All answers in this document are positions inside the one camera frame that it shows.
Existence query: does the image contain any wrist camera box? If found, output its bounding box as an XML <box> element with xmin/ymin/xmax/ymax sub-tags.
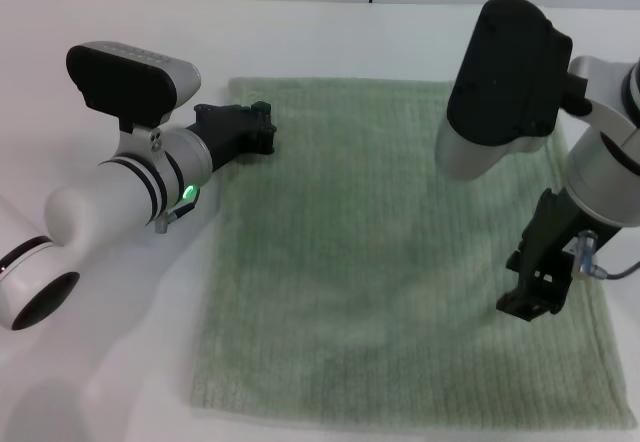
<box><xmin>66</xmin><ymin>41</ymin><xmax>203</xmax><ymax>136</ymax></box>
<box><xmin>434</xmin><ymin>0</ymin><xmax>594</xmax><ymax>182</ymax></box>

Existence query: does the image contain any right arm connector cable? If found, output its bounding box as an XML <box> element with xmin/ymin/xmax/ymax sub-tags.
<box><xmin>571</xmin><ymin>230</ymin><xmax>640</xmax><ymax>282</ymax></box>

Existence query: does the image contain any left arm connector cable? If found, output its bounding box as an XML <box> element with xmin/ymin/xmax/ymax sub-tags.
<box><xmin>154</xmin><ymin>195</ymin><xmax>200</xmax><ymax>237</ymax></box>

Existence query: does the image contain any arm connector cable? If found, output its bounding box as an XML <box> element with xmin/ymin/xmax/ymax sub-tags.
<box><xmin>571</xmin><ymin>230</ymin><xmax>640</xmax><ymax>282</ymax></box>
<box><xmin>154</xmin><ymin>195</ymin><xmax>200</xmax><ymax>237</ymax></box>

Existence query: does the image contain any green terry towel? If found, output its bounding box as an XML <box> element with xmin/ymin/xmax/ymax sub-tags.
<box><xmin>188</xmin><ymin>76</ymin><xmax>635</xmax><ymax>431</ymax></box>

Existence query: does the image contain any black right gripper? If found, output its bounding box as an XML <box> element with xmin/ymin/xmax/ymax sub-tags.
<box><xmin>496</xmin><ymin>185</ymin><xmax>622</xmax><ymax>322</ymax></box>

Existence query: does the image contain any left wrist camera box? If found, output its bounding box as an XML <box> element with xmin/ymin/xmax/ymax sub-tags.
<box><xmin>66</xmin><ymin>41</ymin><xmax>203</xmax><ymax>136</ymax></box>

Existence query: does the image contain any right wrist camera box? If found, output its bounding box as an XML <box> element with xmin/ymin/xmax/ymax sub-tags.
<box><xmin>434</xmin><ymin>0</ymin><xmax>594</xmax><ymax>182</ymax></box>

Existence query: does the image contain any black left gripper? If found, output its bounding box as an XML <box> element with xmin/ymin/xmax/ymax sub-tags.
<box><xmin>186</xmin><ymin>100</ymin><xmax>279</xmax><ymax>174</ymax></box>

